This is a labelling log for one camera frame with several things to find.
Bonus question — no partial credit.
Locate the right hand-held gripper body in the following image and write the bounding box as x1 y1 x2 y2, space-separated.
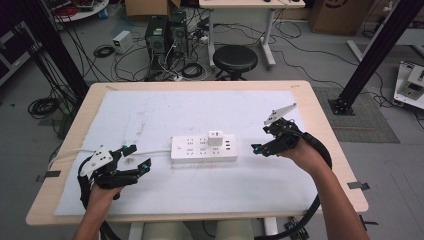
263 103 305 152

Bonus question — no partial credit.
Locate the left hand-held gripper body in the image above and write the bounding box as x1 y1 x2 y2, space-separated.
79 145 140 191

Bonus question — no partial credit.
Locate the white charger plug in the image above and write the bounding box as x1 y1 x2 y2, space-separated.
207 130 224 147

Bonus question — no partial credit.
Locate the white power strip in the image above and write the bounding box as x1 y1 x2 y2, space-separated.
170 134 239 163

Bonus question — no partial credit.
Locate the person's right hand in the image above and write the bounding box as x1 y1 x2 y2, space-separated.
277 139 329 178

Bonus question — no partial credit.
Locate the person's left hand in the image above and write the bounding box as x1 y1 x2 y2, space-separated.
87 185 125 209

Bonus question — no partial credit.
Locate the grey tape strip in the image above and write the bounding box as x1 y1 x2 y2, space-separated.
347 181 371 191
35 170 62 183

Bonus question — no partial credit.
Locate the white table leg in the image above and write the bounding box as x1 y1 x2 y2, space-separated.
263 217 280 236
128 221 145 240

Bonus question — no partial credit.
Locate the white table mat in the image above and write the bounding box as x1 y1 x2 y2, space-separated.
54 89 319 217

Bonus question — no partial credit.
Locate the grey floor mat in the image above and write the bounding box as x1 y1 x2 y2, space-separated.
313 86 401 145

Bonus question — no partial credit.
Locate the black round stool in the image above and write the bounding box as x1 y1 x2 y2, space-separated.
212 44 259 82

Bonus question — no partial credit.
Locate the white bench power supply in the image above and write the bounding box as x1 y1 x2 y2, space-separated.
112 29 135 55

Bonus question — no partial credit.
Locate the black computer tower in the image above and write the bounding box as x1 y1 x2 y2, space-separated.
168 10 190 58
144 14 170 65

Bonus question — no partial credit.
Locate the large cardboard box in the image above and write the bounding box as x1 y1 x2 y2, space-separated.
308 0 375 36

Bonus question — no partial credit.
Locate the white desk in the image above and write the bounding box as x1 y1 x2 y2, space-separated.
198 0 306 70

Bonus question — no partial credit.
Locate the grey shelf rack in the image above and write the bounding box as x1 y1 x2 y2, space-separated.
0 21 38 86

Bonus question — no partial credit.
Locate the white machine on floor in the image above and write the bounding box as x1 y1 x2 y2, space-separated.
393 61 424 111

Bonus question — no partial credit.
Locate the round white table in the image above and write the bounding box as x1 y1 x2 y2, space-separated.
43 0 110 24

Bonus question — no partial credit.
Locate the small cardboard box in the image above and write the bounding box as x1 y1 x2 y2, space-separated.
124 0 182 18

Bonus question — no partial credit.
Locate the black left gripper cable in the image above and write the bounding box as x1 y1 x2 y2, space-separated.
77 156 122 240

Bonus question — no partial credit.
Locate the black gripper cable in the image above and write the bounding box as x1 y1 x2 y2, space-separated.
253 130 334 240
77 156 122 240

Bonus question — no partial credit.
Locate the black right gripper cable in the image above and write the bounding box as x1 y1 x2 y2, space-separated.
253 130 334 240

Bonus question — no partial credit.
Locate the large coil of black cable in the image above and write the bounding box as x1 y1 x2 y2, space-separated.
27 97 61 120

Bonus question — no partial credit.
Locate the small coil of black cable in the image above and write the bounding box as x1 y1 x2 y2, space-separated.
93 44 116 59

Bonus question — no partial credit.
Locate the black aluminium frame post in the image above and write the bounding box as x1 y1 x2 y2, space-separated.
328 0 424 116
19 0 90 98

